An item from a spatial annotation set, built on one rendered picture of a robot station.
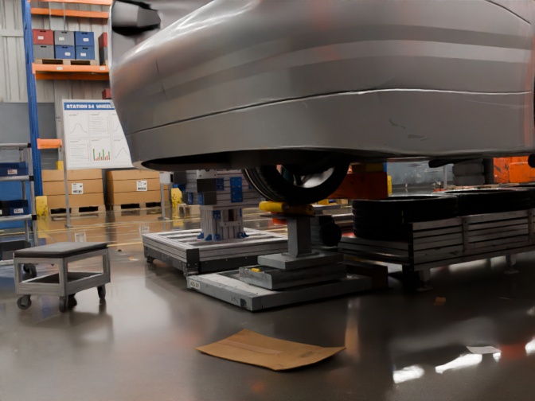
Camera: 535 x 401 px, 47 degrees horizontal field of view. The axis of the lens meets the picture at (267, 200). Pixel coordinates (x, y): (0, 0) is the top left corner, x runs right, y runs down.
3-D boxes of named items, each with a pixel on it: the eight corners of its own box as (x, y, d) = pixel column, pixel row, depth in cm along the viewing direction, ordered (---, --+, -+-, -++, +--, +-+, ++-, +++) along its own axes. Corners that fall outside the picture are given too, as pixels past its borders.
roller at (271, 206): (283, 212, 338) (283, 202, 338) (256, 211, 364) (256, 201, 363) (292, 212, 341) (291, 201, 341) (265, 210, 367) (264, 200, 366)
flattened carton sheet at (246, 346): (301, 377, 213) (301, 367, 213) (194, 351, 250) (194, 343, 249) (349, 355, 236) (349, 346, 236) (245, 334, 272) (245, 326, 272)
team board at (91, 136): (68, 228, 888) (60, 92, 878) (64, 226, 933) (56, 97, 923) (169, 219, 950) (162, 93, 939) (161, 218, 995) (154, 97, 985)
